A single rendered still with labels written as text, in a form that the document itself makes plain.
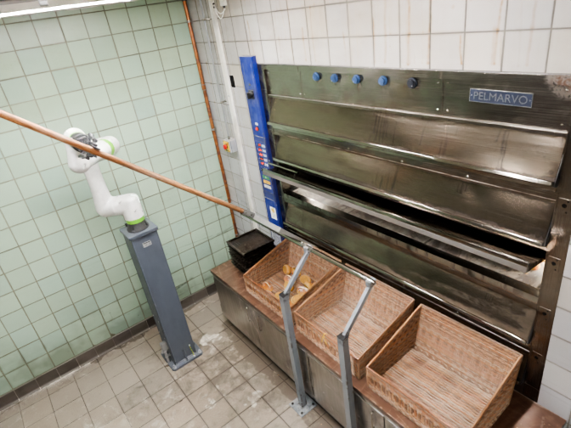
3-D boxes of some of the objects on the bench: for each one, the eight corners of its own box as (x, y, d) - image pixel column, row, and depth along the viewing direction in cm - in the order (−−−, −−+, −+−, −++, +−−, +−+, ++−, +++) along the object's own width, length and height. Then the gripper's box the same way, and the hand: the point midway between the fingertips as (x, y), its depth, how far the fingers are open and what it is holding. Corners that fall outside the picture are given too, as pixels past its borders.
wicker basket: (420, 338, 246) (421, 301, 234) (519, 395, 205) (526, 354, 192) (364, 387, 221) (362, 349, 209) (464, 463, 180) (468, 421, 168)
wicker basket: (295, 262, 334) (291, 233, 322) (346, 292, 293) (342, 259, 280) (245, 291, 310) (238, 260, 297) (292, 328, 268) (286, 294, 256)
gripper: (96, 132, 208) (110, 139, 190) (82, 160, 208) (96, 171, 191) (81, 125, 203) (94, 132, 185) (67, 154, 203) (80, 165, 186)
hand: (93, 150), depth 191 cm, fingers closed on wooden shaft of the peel, 3 cm apart
